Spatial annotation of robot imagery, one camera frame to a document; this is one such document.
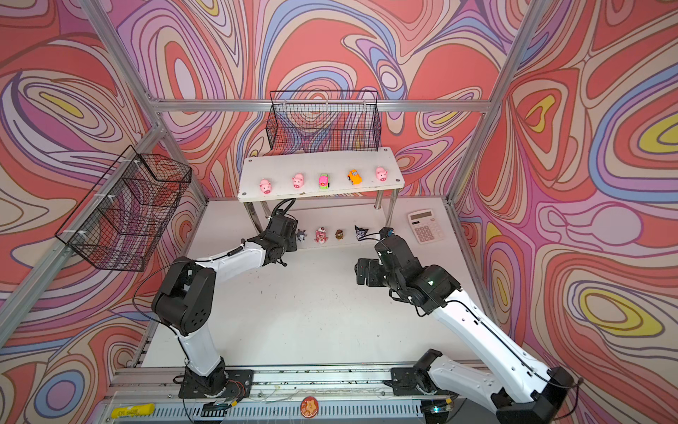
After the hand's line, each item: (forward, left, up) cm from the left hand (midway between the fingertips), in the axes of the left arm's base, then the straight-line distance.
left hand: (291, 238), depth 97 cm
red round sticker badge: (-51, -10, -8) cm, 52 cm away
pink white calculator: (+10, -54, -6) cm, 55 cm away
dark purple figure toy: (-1, -25, +4) cm, 26 cm away
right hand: (-23, -27, +13) cm, 38 cm away
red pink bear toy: (-1, -11, +3) cm, 12 cm away
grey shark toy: (0, -4, +2) cm, 4 cm away
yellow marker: (-52, +36, -6) cm, 63 cm away
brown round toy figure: (+1, -18, +2) cm, 18 cm away
